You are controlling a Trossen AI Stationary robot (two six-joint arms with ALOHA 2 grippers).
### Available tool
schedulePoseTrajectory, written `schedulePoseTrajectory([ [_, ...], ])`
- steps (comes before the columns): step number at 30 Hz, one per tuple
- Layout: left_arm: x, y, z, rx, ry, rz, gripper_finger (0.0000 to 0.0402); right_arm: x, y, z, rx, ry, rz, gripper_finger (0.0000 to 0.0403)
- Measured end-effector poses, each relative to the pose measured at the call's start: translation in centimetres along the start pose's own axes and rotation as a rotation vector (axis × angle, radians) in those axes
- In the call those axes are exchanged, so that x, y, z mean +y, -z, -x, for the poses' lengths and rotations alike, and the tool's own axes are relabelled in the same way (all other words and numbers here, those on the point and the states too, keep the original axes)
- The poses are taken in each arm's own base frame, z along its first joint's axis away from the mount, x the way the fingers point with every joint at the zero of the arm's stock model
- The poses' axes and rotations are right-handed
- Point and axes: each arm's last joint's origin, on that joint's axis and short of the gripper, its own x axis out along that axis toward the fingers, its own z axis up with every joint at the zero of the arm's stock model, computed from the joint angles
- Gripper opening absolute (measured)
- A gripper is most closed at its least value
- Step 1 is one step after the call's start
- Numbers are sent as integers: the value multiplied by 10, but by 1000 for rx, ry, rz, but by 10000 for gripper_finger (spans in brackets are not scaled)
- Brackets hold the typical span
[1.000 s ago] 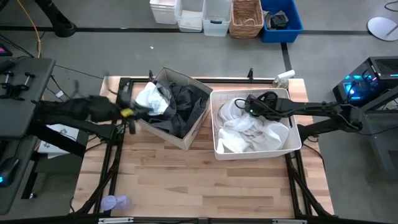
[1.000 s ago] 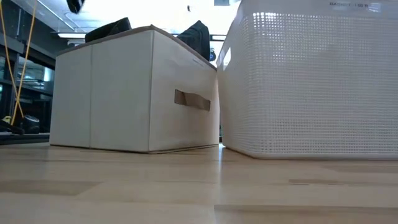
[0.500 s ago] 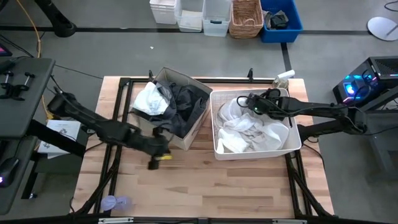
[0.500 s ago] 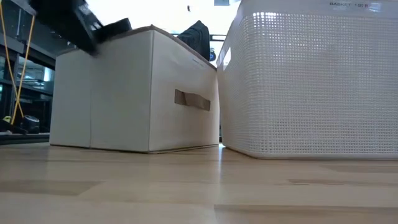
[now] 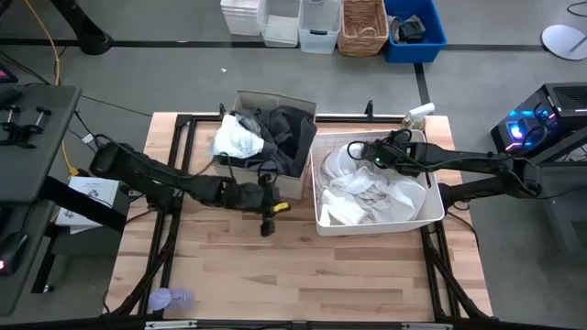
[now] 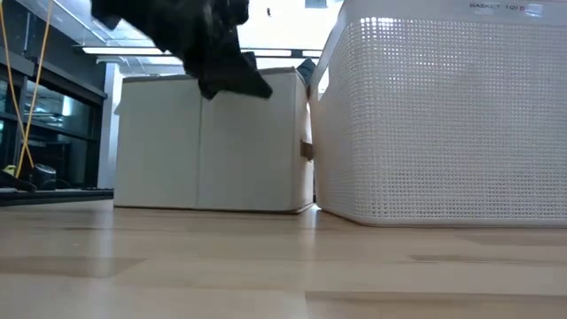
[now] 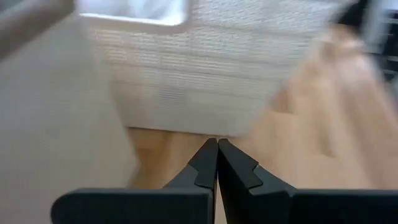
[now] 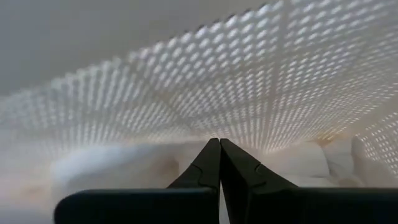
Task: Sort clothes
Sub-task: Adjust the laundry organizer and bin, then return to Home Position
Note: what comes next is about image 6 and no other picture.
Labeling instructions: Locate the dark green garment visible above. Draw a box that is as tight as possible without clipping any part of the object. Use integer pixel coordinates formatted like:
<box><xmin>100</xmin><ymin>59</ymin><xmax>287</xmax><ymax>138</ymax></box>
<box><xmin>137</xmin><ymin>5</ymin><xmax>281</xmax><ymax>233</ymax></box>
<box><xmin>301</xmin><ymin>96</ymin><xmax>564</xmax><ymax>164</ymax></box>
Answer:
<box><xmin>295</xmin><ymin>57</ymin><xmax>318</xmax><ymax>89</ymax></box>

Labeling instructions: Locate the dark grey garment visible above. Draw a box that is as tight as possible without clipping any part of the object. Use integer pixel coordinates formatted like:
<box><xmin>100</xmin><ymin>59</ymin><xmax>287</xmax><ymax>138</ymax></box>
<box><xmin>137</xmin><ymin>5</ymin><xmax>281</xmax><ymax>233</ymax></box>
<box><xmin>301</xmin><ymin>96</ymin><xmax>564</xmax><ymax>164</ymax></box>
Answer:
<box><xmin>89</xmin><ymin>0</ymin><xmax>275</xmax><ymax>102</ymax></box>

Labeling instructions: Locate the grey fabric storage box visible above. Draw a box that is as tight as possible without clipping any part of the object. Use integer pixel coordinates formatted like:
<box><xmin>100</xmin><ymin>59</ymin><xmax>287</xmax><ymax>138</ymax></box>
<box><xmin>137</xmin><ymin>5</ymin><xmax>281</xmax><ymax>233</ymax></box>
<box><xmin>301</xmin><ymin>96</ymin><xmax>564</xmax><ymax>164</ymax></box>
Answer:
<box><xmin>112</xmin><ymin>66</ymin><xmax>316</xmax><ymax>215</ymax></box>

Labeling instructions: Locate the white perforated plastic basket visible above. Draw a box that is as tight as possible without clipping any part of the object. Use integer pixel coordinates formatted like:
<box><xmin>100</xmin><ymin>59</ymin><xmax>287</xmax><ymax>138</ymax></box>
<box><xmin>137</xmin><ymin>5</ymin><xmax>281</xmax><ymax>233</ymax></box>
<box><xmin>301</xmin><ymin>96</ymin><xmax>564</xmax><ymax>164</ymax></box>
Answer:
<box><xmin>308</xmin><ymin>0</ymin><xmax>567</xmax><ymax>230</ymax></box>

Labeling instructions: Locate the ceiling light strip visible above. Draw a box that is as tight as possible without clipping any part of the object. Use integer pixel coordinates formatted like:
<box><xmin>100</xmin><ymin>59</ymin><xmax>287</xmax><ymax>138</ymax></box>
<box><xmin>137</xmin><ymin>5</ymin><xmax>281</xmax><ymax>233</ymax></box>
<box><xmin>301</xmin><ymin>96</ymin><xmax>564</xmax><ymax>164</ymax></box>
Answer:
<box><xmin>81</xmin><ymin>44</ymin><xmax>324</xmax><ymax>59</ymax></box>

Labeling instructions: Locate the dark grey desk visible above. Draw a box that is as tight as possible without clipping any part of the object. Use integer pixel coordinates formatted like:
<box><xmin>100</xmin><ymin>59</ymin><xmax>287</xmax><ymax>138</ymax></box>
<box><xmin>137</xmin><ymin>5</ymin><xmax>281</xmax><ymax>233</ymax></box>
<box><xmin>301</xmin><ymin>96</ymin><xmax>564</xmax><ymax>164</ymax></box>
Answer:
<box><xmin>0</xmin><ymin>187</ymin><xmax>115</xmax><ymax>208</ymax></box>

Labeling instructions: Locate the black rounded object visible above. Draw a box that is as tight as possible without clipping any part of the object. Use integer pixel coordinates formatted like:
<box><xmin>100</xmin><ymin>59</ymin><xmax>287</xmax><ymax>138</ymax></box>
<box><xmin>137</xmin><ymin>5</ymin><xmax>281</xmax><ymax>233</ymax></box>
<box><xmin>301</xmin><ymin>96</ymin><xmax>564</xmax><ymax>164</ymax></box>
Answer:
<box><xmin>32</xmin><ymin>163</ymin><xmax>58</xmax><ymax>192</ymax></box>

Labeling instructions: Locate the yellow cable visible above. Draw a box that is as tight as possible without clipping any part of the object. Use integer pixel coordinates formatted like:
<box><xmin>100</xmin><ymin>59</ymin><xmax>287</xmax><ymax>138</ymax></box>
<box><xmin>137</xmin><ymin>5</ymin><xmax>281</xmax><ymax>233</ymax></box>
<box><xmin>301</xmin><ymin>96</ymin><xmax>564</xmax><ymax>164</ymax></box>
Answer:
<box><xmin>0</xmin><ymin>0</ymin><xmax>55</xmax><ymax>179</ymax></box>

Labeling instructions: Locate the black handle tool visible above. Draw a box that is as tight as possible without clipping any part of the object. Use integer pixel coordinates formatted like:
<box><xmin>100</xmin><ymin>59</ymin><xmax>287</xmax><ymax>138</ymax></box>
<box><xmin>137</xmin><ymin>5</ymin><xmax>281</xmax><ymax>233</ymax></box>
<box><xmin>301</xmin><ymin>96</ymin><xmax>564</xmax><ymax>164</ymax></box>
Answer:
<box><xmin>0</xmin><ymin>164</ymin><xmax>38</xmax><ymax>194</ymax></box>

